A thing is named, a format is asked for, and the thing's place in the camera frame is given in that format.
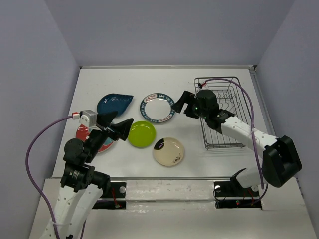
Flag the lime green plate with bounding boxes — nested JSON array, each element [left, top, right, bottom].
[[128, 121, 156, 148]]

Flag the grey wire dish rack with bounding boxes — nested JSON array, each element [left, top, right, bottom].
[[194, 76, 251, 150]]

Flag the red and teal plate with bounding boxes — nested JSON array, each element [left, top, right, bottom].
[[75, 124, 114, 153]]

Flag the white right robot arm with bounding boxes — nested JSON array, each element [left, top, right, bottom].
[[171, 90, 302, 195]]

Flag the white plate green lettered rim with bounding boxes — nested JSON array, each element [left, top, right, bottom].
[[140, 93, 175, 123]]

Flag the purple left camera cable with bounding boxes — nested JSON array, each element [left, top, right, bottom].
[[25, 112, 87, 239]]

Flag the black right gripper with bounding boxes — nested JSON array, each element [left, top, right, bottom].
[[172, 90, 208, 119]]

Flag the dark blue leaf-shaped plate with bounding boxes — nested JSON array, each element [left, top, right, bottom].
[[97, 93, 134, 117]]

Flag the beige plate with flowers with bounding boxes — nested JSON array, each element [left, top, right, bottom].
[[153, 137, 184, 167]]

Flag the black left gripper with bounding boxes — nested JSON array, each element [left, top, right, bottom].
[[85, 110, 134, 161]]

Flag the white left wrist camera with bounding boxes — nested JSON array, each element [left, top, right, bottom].
[[79, 110, 97, 129]]

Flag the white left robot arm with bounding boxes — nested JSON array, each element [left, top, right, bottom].
[[41, 110, 134, 239]]

